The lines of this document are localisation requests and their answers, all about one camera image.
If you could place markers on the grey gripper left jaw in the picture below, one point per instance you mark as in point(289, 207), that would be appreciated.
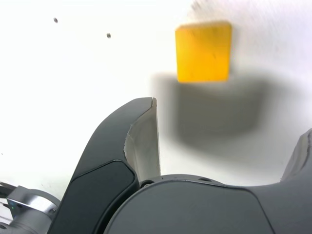
point(104, 146)

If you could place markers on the yellow cube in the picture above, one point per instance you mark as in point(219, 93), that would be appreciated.
point(203, 52)

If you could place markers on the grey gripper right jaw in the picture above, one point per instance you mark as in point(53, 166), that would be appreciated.
point(195, 209)

